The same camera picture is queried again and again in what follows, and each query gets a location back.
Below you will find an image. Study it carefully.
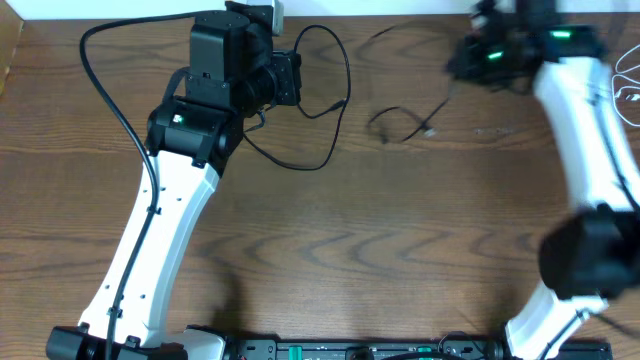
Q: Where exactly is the thick black USB cable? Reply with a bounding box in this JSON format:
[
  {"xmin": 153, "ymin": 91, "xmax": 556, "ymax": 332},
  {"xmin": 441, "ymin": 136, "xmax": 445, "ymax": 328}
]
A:
[{"xmin": 242, "ymin": 23, "xmax": 352, "ymax": 172}]

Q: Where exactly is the thin black USB cable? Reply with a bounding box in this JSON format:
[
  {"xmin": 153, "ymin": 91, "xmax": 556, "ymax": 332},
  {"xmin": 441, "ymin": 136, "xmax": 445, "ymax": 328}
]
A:
[{"xmin": 366, "ymin": 82, "xmax": 459, "ymax": 145}]

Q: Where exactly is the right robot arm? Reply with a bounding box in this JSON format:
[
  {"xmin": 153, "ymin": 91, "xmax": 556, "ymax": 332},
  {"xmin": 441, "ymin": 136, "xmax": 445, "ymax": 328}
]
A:
[{"xmin": 448, "ymin": 1, "xmax": 639, "ymax": 359}]

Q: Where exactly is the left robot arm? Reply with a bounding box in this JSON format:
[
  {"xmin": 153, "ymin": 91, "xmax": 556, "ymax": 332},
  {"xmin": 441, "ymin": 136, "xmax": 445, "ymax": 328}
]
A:
[{"xmin": 46, "ymin": 1, "xmax": 301, "ymax": 359}]

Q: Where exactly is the white USB cable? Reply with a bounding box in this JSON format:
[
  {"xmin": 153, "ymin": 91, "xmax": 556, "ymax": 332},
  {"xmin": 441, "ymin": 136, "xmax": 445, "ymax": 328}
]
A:
[{"xmin": 610, "ymin": 42, "xmax": 640, "ymax": 128}]

